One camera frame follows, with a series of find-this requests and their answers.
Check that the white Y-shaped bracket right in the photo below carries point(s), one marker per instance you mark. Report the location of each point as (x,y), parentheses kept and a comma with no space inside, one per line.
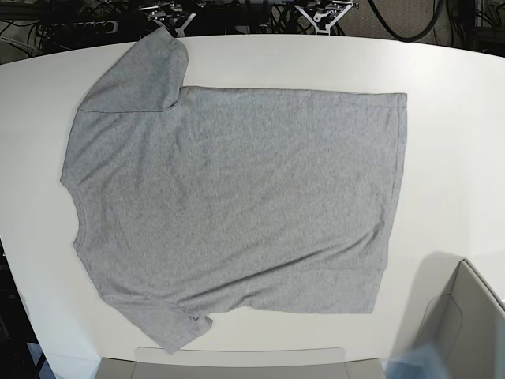
(324,15)

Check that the black power strip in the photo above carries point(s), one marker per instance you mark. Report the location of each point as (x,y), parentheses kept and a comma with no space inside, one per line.
(88,28)

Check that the grey T-shirt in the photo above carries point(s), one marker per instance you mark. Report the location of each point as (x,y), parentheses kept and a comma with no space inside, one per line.
(193,200)

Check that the blue cloth in corner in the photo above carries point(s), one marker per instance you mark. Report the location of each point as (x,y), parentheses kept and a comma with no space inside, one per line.
(414,361)

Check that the grey tray at front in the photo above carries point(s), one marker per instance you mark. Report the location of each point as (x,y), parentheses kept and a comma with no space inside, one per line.
(307,363)

